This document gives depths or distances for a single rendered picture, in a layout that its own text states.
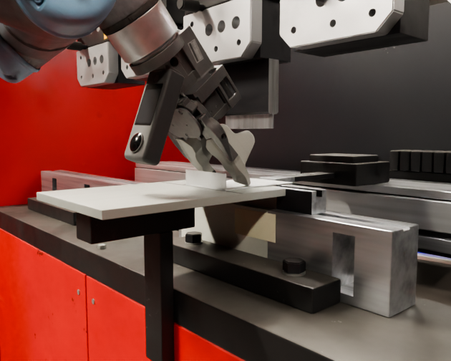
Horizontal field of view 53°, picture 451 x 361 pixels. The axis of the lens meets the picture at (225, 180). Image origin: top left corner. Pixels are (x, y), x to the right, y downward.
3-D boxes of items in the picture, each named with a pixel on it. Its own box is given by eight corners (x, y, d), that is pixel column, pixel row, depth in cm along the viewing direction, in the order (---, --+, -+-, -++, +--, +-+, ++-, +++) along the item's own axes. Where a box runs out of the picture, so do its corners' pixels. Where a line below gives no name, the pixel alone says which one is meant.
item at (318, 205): (211, 198, 73) (211, 179, 72) (225, 196, 75) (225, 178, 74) (311, 215, 58) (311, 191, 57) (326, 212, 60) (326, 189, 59)
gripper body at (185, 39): (245, 102, 60) (198, 19, 54) (207, 145, 56) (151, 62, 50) (209, 104, 65) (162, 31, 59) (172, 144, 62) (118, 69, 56)
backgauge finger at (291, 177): (240, 187, 75) (240, 157, 74) (334, 177, 92) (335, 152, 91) (297, 194, 66) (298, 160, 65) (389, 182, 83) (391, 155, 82)
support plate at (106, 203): (36, 200, 57) (36, 192, 57) (202, 184, 74) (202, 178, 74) (102, 220, 43) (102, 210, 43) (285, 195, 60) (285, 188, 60)
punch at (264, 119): (221, 129, 70) (221, 66, 69) (230, 129, 72) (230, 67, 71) (268, 128, 63) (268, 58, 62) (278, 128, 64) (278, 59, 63)
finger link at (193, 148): (236, 160, 69) (217, 112, 62) (213, 187, 66) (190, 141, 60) (221, 155, 71) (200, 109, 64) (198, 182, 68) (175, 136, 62)
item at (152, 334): (81, 380, 55) (74, 205, 53) (179, 344, 64) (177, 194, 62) (95, 395, 52) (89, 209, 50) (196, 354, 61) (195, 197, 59)
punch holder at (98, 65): (77, 87, 101) (74, 11, 99) (112, 89, 106) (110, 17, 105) (109, 82, 90) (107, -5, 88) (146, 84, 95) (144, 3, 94)
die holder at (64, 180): (41, 204, 127) (40, 170, 126) (63, 202, 131) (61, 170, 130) (131, 233, 90) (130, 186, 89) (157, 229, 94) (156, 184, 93)
